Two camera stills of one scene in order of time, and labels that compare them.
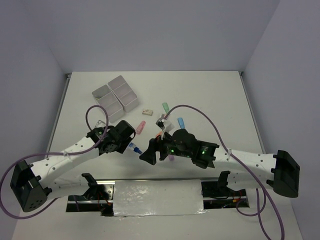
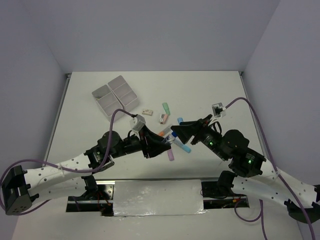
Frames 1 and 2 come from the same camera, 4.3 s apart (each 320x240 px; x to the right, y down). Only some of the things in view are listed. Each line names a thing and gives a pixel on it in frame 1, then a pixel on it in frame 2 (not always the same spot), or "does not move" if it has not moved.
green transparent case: [166, 107] does not move
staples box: [147, 112] does not move
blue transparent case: [181, 123] does not move
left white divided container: [105, 97] does not move
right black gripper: [155, 144] to [186, 128]
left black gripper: [125, 143] to [155, 144]
